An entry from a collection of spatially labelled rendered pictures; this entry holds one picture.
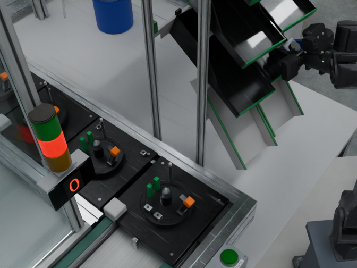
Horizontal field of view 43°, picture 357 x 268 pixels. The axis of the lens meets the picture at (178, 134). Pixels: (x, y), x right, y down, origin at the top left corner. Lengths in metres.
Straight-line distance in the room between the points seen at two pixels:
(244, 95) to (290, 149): 0.41
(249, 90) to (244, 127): 0.16
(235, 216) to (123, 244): 0.31
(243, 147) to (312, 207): 0.28
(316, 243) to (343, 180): 0.41
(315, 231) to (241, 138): 0.34
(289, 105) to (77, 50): 0.90
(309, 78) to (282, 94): 1.67
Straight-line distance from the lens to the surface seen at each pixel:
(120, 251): 1.23
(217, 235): 1.20
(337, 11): 3.72
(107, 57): 1.83
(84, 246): 1.22
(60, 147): 0.91
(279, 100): 1.40
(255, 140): 1.31
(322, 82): 3.07
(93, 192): 1.27
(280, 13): 1.16
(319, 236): 1.12
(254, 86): 1.18
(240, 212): 1.23
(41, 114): 0.86
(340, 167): 1.51
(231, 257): 1.16
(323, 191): 1.44
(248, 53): 1.04
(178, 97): 1.64
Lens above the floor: 2.01
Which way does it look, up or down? 49 degrees down
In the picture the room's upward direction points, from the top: 2 degrees counter-clockwise
